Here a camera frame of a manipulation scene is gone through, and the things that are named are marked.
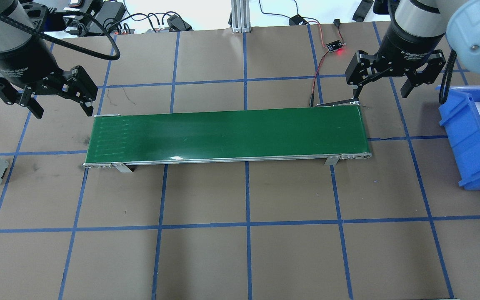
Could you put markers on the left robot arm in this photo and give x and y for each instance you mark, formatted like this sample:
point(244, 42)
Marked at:
point(11, 38)

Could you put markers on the small red-lit circuit board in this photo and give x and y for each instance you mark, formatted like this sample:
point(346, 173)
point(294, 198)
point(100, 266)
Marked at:
point(333, 47)

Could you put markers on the black power adapter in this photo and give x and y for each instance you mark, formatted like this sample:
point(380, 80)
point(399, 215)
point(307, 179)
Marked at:
point(297, 20)

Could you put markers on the green conveyor belt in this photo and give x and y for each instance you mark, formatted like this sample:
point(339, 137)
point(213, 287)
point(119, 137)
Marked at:
point(333, 133)

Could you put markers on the blue plastic bin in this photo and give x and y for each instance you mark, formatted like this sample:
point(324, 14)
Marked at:
point(460, 117)

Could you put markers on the aluminium profile post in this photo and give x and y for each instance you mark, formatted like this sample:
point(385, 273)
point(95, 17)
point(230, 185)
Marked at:
point(240, 16)

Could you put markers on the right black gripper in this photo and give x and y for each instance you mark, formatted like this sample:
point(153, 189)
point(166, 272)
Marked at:
point(404, 46)

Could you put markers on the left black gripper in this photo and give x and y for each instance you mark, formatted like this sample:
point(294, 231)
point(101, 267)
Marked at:
point(20, 62)

